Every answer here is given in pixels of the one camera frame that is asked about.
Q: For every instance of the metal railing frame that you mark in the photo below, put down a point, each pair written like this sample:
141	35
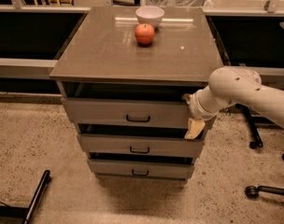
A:
179	13

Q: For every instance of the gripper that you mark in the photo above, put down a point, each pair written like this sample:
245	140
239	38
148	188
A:
195	107

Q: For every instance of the black stand leg left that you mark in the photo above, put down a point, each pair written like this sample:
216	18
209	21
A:
25	214

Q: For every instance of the grey drawer cabinet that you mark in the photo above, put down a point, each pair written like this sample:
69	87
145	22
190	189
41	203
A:
111	41

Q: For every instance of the grey top drawer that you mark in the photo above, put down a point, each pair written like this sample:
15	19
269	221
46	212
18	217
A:
174	115

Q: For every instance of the black stand leg right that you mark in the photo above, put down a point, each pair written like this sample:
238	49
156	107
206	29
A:
256	141

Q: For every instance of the white bowl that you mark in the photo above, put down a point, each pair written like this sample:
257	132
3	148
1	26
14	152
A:
150	15

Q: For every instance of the black stand leg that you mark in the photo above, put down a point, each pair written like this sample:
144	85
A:
256	141
25	214

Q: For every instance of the red apple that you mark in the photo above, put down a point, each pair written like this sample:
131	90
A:
144	33

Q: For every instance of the grey drawer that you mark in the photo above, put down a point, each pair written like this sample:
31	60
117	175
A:
141	169
174	115
139	145

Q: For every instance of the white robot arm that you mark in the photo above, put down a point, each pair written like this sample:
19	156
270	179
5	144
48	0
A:
228	86

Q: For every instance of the grey bottom drawer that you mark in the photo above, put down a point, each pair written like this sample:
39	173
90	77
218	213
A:
141	169

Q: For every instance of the black caster leg right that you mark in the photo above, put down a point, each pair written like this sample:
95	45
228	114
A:
253	192

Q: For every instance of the grey middle drawer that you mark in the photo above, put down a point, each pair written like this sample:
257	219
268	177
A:
139	145

